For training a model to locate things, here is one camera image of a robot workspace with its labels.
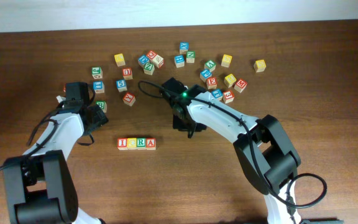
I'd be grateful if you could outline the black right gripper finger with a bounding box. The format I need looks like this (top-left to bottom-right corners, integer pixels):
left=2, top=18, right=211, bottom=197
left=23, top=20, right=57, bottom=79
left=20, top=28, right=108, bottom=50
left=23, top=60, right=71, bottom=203
left=188, top=123, right=207, bottom=139
left=172, top=114, right=195, bottom=131

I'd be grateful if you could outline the green B block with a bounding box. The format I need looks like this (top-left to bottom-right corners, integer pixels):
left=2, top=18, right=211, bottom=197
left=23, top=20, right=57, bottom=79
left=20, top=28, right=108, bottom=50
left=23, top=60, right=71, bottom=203
left=96, top=101, right=107, bottom=113

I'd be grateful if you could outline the red A block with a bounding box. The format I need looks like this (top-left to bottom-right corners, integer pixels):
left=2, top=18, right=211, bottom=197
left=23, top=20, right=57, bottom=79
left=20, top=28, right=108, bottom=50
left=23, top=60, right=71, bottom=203
left=146, top=138, right=157, bottom=150

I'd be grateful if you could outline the red number block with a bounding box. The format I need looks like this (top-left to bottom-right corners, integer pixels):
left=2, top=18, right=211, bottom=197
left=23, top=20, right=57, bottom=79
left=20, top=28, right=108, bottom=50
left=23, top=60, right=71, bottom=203
left=117, top=138, right=128, bottom=150

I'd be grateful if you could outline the green R block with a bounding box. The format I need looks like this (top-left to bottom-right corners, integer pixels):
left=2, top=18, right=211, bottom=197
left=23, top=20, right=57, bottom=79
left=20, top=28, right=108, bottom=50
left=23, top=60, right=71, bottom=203
left=136, top=138, right=146, bottom=150

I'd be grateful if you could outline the yellow block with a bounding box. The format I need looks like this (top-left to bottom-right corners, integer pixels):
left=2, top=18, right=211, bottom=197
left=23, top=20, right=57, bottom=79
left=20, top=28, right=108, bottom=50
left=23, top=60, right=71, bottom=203
left=254, top=59, right=267, bottom=73
left=114, top=54, right=126, bottom=67
left=221, top=54, right=232, bottom=68
left=127, top=138, right=137, bottom=150
left=224, top=73, right=237, bottom=88

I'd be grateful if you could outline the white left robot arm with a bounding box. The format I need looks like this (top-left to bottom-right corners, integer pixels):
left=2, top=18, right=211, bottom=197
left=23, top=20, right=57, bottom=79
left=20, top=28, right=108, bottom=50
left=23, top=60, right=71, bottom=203
left=3, top=82, right=108, bottom=224

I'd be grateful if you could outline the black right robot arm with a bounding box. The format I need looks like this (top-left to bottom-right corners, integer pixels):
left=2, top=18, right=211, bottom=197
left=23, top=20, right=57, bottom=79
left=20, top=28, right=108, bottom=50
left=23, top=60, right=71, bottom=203
left=160, top=78, right=301, bottom=223

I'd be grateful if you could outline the blue I block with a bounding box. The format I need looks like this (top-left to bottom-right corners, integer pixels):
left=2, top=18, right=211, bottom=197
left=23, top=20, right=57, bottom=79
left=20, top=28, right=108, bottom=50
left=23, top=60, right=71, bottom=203
left=93, top=81, right=105, bottom=93

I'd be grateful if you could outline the green J block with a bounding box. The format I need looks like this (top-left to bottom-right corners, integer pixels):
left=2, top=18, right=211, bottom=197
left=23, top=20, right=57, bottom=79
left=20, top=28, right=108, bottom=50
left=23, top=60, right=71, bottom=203
left=91, top=67, right=103, bottom=79

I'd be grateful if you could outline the blue P block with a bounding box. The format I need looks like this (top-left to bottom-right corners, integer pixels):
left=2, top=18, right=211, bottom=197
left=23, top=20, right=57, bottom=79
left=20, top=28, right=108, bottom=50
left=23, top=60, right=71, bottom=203
left=200, top=69, right=212, bottom=83

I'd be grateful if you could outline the red E block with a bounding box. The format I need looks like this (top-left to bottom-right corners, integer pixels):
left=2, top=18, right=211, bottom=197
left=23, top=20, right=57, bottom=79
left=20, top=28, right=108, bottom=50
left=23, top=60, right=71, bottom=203
left=206, top=77, right=218, bottom=90

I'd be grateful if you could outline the blue H block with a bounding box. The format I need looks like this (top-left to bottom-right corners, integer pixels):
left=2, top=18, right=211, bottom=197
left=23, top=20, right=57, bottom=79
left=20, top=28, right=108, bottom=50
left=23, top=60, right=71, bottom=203
left=174, top=55, right=185, bottom=68

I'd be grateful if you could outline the blue T block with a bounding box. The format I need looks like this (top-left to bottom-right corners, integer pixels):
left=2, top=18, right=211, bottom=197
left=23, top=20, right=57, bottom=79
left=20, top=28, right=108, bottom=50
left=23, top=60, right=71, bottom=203
left=211, top=89, right=223, bottom=101

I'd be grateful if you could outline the red K block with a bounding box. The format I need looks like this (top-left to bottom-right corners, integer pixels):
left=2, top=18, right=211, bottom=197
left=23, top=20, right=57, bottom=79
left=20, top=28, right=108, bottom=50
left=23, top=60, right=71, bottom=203
left=122, top=93, right=135, bottom=106

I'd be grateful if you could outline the blue 5 block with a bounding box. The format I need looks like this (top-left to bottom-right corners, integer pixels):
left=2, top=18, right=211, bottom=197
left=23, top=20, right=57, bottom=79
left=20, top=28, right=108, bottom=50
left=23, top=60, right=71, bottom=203
left=116, top=80, right=127, bottom=92

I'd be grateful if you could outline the green Z block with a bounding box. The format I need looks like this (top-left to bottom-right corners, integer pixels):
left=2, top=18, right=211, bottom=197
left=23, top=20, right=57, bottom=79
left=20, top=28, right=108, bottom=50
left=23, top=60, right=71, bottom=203
left=144, top=63, right=155, bottom=75

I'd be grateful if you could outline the red 3 block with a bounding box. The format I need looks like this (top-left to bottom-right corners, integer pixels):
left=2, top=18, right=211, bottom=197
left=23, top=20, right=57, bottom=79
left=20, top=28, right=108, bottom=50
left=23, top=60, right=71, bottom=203
left=223, top=90, right=235, bottom=104

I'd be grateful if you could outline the tilted red-edged block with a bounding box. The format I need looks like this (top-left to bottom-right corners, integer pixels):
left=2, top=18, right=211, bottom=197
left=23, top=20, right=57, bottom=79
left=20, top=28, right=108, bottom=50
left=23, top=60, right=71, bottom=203
left=151, top=55, right=164, bottom=68

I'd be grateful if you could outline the green V block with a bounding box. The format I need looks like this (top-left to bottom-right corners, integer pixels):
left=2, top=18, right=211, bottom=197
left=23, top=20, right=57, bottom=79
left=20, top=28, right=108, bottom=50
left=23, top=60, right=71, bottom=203
left=204, top=60, right=216, bottom=72

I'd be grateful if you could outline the blue X block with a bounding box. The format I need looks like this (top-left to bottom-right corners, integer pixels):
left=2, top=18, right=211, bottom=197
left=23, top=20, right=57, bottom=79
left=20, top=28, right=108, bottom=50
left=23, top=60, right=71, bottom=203
left=179, top=42, right=189, bottom=54

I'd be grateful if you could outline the red C block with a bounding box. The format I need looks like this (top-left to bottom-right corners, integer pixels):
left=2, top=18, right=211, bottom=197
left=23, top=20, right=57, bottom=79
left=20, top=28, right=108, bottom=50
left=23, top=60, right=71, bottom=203
left=146, top=50, right=157, bottom=60

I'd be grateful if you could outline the blue D block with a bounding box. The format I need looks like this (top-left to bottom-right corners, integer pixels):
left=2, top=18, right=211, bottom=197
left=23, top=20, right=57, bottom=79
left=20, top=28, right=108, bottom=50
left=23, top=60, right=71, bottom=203
left=138, top=55, right=149, bottom=68

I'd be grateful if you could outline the red U block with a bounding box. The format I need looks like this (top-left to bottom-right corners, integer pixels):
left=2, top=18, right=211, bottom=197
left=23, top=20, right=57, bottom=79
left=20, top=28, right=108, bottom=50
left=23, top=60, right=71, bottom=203
left=122, top=68, right=133, bottom=80

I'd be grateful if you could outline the red M block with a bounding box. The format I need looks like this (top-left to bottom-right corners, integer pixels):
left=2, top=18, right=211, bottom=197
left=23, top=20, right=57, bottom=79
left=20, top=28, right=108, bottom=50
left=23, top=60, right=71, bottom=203
left=234, top=78, right=247, bottom=93

